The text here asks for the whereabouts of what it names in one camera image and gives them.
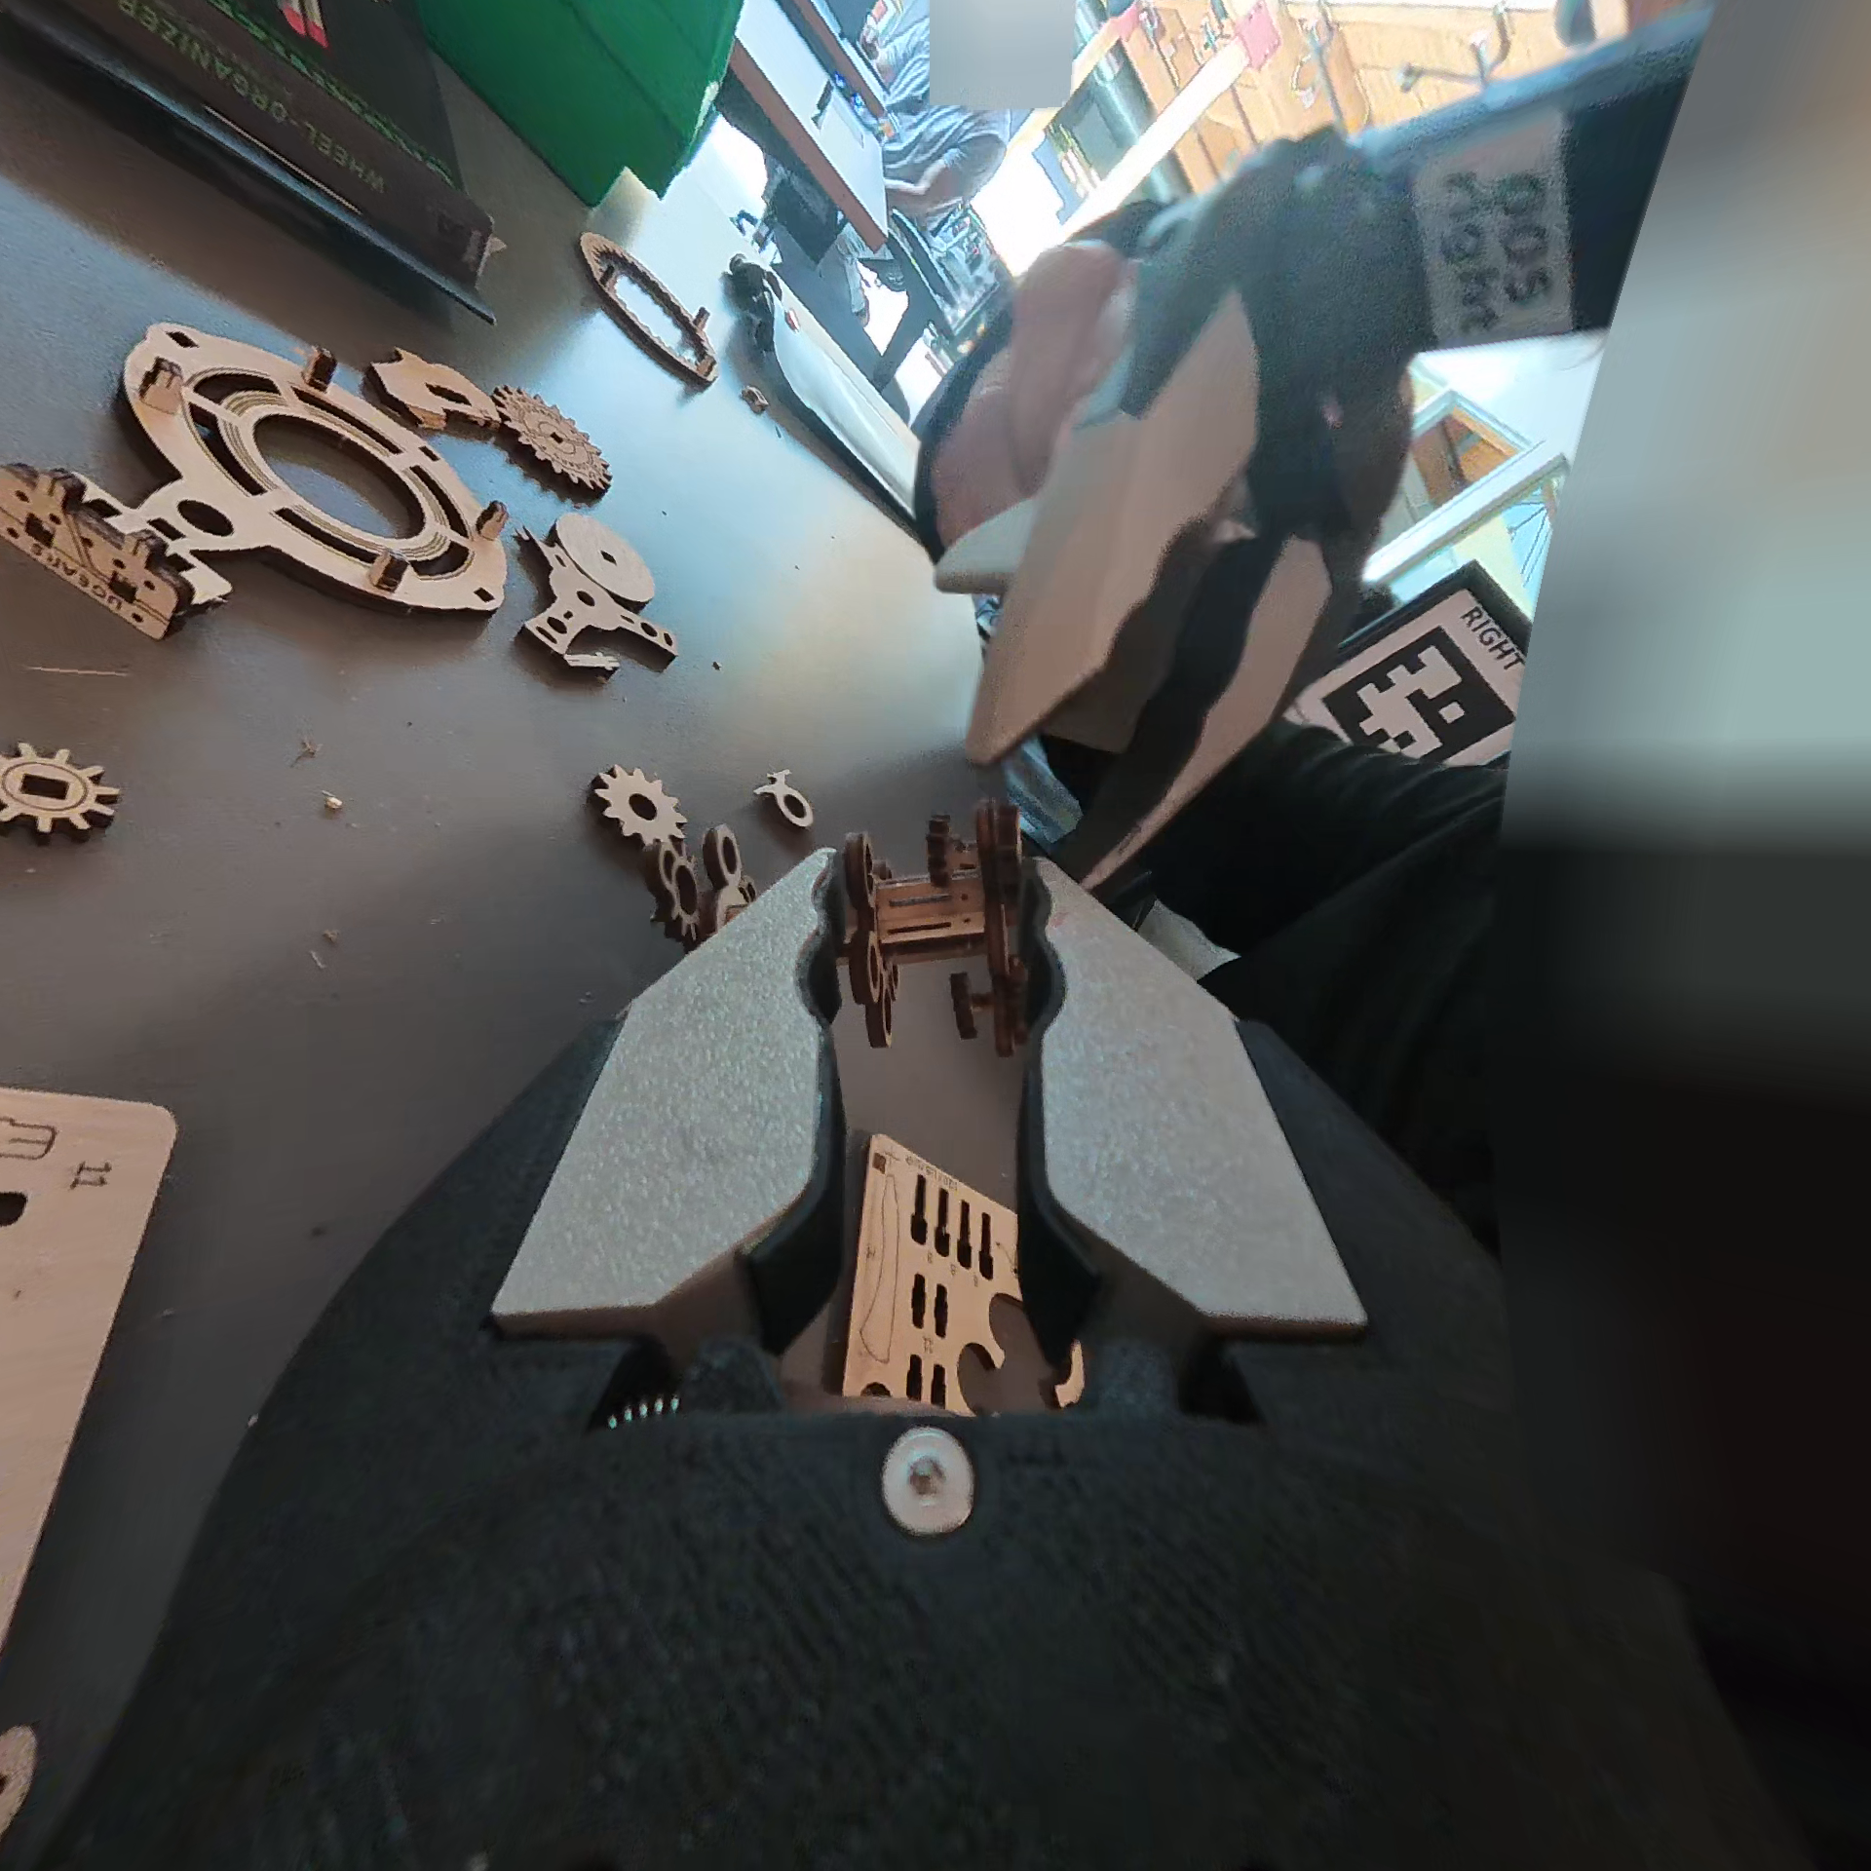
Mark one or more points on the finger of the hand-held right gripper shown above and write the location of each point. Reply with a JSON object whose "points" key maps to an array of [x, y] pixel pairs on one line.
{"points": [[1257, 673], [1140, 498]]}

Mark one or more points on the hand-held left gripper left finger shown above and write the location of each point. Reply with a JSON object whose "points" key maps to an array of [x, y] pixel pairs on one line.
{"points": [[686, 1154]]}

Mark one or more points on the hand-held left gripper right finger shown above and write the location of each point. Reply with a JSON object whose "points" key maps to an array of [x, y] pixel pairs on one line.
{"points": [[1183, 1154]]}

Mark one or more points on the wooden gear shaft assembly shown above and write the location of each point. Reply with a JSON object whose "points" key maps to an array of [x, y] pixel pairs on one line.
{"points": [[928, 915]]}

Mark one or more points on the person's right hand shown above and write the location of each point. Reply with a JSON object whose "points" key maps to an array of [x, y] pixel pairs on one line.
{"points": [[1023, 394]]}

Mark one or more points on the black white marker tag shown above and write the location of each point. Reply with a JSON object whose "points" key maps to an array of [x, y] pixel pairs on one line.
{"points": [[1403, 687]]}

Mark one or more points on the punched wooden part sheet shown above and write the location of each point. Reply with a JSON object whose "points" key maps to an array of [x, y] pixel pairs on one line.
{"points": [[891, 1271]]}

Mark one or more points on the person's dark clothing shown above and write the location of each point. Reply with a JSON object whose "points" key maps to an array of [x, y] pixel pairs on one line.
{"points": [[1359, 907]]}

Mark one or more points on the dark wooden gear cluster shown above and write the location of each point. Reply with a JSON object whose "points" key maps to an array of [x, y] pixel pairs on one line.
{"points": [[715, 891]]}

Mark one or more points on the loose wooden gear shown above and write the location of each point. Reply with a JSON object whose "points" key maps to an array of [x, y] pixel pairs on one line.
{"points": [[622, 811]]}

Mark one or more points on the many-toothed wooden gear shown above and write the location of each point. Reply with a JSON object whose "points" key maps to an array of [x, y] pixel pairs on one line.
{"points": [[569, 461]]}

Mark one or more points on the wooden sheet offcut strip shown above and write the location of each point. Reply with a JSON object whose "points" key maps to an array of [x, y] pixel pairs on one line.
{"points": [[72, 1316]]}

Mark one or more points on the green storage bin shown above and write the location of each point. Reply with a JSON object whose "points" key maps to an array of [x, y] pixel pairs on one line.
{"points": [[585, 73]]}

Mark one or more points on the wooden curved piece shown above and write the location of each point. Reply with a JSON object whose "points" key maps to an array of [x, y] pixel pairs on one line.
{"points": [[431, 392]]}

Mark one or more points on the black product box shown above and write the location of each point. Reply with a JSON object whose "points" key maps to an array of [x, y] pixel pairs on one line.
{"points": [[218, 88]]}

